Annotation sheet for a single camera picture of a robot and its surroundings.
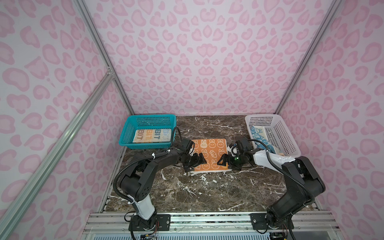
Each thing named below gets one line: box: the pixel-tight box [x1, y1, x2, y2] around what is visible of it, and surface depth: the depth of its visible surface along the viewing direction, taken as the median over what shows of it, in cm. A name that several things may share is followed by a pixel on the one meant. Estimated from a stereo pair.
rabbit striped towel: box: [132, 129, 172, 143], surface depth 108 cm
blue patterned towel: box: [250, 126, 276, 154], surface depth 108 cm
